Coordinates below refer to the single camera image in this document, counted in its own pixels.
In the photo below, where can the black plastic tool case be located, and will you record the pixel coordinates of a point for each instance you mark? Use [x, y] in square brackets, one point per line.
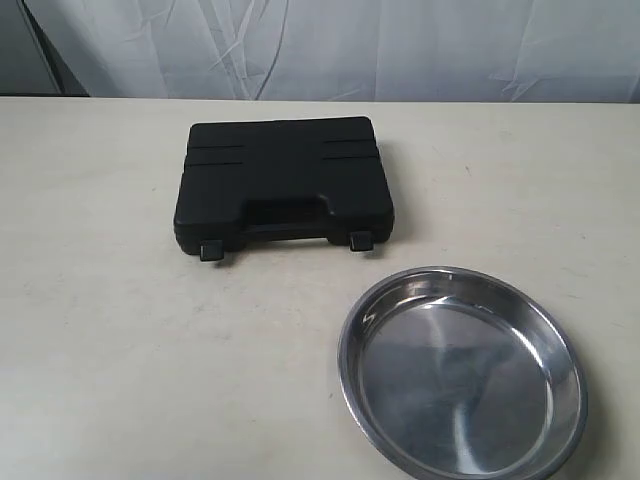
[246, 183]

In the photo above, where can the round stainless steel tray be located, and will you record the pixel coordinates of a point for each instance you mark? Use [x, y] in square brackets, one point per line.
[454, 374]

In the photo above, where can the white backdrop curtain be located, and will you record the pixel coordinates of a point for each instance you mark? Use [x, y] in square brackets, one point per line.
[480, 51]

